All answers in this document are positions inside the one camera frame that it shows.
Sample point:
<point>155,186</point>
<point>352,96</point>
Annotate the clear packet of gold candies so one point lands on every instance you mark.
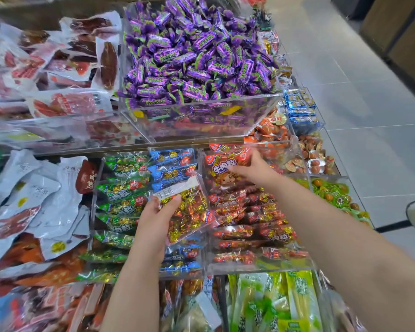
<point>190,210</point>

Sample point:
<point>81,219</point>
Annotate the person's left hand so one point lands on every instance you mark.
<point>152,228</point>

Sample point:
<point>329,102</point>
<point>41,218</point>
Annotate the pile of clear brown packets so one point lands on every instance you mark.
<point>190,307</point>

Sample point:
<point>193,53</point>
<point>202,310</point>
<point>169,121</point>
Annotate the person's left forearm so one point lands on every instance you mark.
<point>135,293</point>

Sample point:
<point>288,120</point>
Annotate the person's left thumb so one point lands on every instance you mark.
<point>170,204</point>

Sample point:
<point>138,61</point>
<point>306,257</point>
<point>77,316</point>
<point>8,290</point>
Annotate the clear acrylic divider tray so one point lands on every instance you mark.
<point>207,269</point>

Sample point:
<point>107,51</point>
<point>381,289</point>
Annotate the stack of blue snack packets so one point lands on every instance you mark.
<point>171,165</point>

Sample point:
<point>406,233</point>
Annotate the stack of red snack bags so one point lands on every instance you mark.
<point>249,221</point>

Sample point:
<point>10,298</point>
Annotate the pile of green yellow packets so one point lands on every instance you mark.
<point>276,304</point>

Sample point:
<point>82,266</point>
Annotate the person's right hand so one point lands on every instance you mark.
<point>261,172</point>

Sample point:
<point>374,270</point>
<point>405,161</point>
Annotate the pile of brown egg packets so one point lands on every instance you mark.
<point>314,159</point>

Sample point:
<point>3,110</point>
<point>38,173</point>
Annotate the pile of orange round packets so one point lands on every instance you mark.
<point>269,131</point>

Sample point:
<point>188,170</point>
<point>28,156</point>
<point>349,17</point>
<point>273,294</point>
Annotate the red cartoon snack packet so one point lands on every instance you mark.
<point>224,165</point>

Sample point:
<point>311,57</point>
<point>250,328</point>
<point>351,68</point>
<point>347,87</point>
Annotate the person's right forearm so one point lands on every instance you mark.
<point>339,245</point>

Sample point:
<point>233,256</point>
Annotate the pile of white pouch packets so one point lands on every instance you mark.
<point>31,203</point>

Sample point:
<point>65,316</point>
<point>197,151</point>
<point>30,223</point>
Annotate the pile of orange meat packets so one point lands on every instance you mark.
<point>48,297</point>

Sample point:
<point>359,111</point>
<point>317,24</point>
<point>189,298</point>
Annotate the pile of green fruit packets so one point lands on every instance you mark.
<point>335,197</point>

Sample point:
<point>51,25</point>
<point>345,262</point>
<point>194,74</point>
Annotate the wooden cabinet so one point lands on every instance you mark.
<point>397,34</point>

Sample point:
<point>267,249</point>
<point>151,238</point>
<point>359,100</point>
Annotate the stack of green snack packets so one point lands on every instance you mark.
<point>122,190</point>

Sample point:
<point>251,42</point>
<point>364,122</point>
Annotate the person's right thumb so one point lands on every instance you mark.
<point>240,171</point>

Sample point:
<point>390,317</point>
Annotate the pile of purple wrapped candies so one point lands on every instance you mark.
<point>193,55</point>

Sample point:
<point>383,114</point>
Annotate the pile of small blue packets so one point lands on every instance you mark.
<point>302,107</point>

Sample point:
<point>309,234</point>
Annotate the pile of clear meat packets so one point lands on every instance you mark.
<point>55,82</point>

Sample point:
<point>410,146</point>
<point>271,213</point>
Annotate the clear acrylic candy bin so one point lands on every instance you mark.
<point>200,124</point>

